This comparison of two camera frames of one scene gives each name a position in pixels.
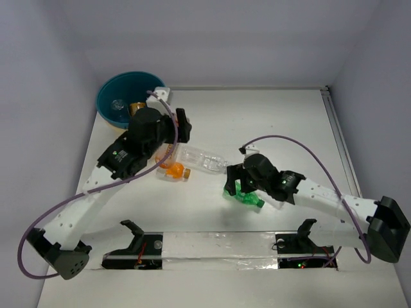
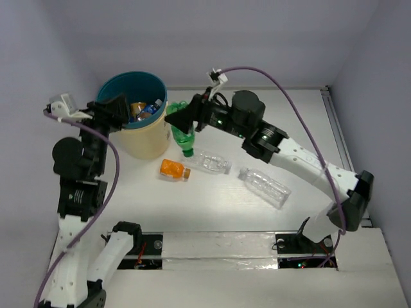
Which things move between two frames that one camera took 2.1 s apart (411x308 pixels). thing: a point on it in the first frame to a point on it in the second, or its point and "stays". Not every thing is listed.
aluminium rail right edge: (343, 144) stays
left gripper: (182, 125) to (101, 111)
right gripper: (236, 171) to (183, 118)
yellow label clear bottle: (135, 106) stays
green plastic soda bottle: (248, 197) to (185, 140)
